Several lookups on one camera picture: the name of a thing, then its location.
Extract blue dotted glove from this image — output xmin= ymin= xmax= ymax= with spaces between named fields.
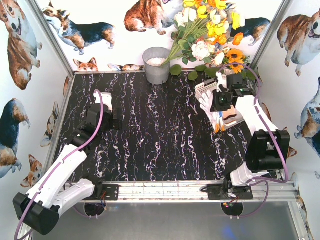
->
xmin=199 ymin=90 xmax=225 ymax=133

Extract white plastic storage basket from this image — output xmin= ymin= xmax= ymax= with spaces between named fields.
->
xmin=195 ymin=78 xmax=245 ymax=129

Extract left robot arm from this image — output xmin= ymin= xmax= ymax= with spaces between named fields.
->
xmin=13 ymin=103 xmax=123 ymax=240

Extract aluminium front rail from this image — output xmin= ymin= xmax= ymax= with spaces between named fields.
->
xmin=28 ymin=181 xmax=298 ymax=204

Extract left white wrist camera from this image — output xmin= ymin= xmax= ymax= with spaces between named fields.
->
xmin=93 ymin=92 xmax=113 ymax=111

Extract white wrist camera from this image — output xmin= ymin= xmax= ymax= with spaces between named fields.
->
xmin=216 ymin=72 xmax=228 ymax=93
xmin=93 ymin=92 xmax=113 ymax=111

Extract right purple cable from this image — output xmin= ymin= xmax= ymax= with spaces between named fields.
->
xmin=216 ymin=62 xmax=290 ymax=218

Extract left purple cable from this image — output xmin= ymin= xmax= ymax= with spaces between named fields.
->
xmin=13 ymin=89 xmax=105 ymax=240

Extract grey metal bucket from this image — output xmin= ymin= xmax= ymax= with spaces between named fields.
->
xmin=142 ymin=47 xmax=170 ymax=85

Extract cream rubber glove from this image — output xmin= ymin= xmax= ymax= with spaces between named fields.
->
xmin=222 ymin=106 xmax=237 ymax=124

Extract artificial flower bouquet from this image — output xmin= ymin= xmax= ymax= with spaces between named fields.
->
xmin=161 ymin=0 xmax=258 ymax=74

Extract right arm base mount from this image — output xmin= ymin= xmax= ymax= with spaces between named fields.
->
xmin=200 ymin=184 xmax=254 ymax=201

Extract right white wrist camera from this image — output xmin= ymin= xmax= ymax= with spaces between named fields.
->
xmin=216 ymin=72 xmax=228 ymax=93

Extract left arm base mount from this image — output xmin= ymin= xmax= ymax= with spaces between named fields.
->
xmin=82 ymin=184 xmax=120 ymax=201

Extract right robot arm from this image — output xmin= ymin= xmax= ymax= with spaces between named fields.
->
xmin=210 ymin=72 xmax=290 ymax=187

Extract purple cable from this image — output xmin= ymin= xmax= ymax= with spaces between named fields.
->
xmin=216 ymin=62 xmax=290 ymax=218
xmin=13 ymin=89 xmax=105 ymax=240

